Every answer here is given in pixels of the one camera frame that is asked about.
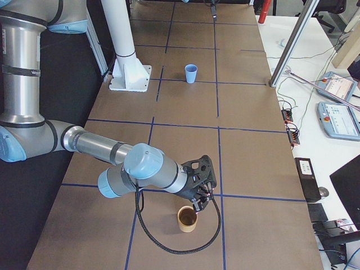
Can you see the red cylinder bottle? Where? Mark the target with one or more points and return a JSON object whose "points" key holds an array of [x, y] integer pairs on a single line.
{"points": [[264, 12]]}

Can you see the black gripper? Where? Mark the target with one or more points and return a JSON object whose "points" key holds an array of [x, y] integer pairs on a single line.
{"points": [[188, 194]]}

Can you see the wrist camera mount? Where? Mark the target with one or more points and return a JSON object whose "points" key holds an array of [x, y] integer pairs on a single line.
{"points": [[199, 171]]}

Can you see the teach pendant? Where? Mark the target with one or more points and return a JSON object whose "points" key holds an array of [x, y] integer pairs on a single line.
{"points": [[338, 121], [342, 87]]}

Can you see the blue ribbed cup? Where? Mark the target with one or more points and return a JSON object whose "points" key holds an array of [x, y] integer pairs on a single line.
{"points": [[190, 73]]}

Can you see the far teach pendant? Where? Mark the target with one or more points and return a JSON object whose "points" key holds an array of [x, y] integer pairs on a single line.
{"points": [[342, 87]]}

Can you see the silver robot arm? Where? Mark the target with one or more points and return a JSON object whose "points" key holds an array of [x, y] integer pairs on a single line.
{"points": [[25, 133]]}

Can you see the black box with label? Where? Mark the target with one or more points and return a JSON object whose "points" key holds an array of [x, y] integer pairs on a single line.
{"points": [[307, 179]]}

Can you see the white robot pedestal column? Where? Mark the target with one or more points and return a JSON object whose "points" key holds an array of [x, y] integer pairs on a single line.
{"points": [[129, 74]]}

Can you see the near teach pendant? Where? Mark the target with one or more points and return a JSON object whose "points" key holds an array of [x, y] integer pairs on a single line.
{"points": [[338, 121]]}

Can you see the bamboo cup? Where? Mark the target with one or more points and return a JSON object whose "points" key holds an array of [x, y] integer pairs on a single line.
{"points": [[187, 219]]}

